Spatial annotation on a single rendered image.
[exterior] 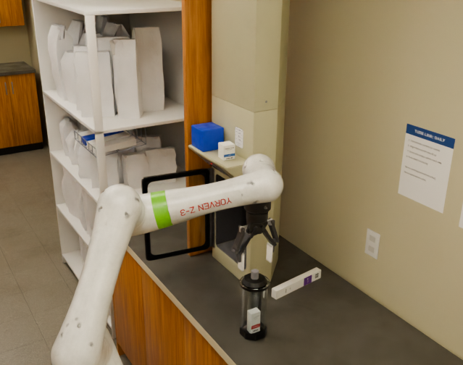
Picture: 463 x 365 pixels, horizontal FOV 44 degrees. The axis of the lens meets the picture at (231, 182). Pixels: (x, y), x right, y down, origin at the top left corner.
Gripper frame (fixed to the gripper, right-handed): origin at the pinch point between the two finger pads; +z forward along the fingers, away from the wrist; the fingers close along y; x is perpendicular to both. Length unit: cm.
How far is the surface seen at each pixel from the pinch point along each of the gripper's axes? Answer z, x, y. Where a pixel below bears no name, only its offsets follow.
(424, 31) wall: -78, 12, -57
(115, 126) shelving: -12, -145, -3
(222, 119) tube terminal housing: -38, -48, -15
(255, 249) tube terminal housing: 12.3, -25.9, -17.7
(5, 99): 57, -527, -12
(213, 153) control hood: -26, -42, -7
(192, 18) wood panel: -77, -63, -8
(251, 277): 6.3, 0.1, 1.4
